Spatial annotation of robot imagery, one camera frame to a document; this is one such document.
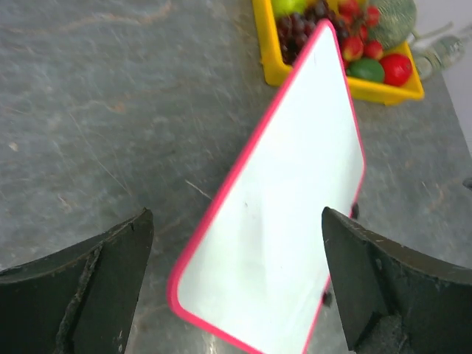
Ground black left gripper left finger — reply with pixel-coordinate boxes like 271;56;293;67
1;209;154;353

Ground green avocado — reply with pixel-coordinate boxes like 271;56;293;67
347;58;385;83

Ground black whiteboard clip foot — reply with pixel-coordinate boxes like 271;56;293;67
322;291;333;307

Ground dark purple grape bunch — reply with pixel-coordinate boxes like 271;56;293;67
275;1;350;66

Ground red strawberry pile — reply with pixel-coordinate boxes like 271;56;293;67
338;1;384;63

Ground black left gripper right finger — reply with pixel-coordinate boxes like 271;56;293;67
322;207;471;353

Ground pink framed whiteboard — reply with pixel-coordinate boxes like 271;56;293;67
167;20;365;353

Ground clear glass bottle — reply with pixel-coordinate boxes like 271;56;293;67
409;22;471;81

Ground yellow plastic fruit bin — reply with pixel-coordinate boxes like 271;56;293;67
252;0;424;105

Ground green netted melon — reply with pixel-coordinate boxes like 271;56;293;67
369;0;417;50

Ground green apple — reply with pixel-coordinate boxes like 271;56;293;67
271;0;307;18

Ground red tomato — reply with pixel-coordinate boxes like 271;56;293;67
379;53;412;87

